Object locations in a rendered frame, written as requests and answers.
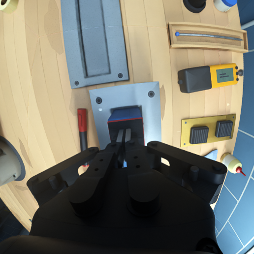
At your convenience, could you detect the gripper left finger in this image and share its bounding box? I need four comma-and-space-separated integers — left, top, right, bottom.
27, 128, 126, 217

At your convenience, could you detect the light grey fixture plate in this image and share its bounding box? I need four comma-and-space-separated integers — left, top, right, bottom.
89, 81, 161, 150

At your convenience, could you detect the red black marker pen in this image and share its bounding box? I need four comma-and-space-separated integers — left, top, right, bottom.
77, 108, 89, 167

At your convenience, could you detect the white jar blue lid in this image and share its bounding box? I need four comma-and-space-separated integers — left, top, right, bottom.
213, 0, 238, 13

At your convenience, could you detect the blue-grey slotted rack plate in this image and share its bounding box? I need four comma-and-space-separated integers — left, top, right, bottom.
60, 0, 130, 90

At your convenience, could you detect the black round cup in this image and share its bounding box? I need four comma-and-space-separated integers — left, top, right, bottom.
182, 0, 207, 14

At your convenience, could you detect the blue black row counter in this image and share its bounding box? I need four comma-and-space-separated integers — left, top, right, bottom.
107, 106, 145, 146

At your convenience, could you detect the yellow two-button plate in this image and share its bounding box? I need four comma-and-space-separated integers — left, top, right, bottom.
180, 114, 237, 148

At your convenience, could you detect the black ribbed square button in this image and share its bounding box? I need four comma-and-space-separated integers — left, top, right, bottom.
215, 120, 234, 138
189, 126, 210, 145

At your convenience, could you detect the yellow black handheld meter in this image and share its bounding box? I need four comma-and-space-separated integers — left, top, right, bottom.
177, 63, 245, 94

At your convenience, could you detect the grey round base sheet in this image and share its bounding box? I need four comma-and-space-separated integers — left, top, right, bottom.
0, 134, 26, 182

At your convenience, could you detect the blue triangular piece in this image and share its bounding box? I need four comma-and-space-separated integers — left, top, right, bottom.
204, 149, 219, 159

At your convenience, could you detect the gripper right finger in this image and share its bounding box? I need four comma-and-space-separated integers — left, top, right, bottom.
124, 128, 228, 218

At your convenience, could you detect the cream tape roll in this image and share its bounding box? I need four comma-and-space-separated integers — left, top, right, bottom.
0, 0, 19, 15

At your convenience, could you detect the steel needle blue head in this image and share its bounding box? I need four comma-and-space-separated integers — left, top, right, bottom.
175, 32, 244, 41

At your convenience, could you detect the wooden needle tray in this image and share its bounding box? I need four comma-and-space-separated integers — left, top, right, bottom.
167, 22, 249, 53

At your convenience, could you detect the white glue bottle red nozzle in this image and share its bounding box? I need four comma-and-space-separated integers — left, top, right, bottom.
220, 152, 247, 177

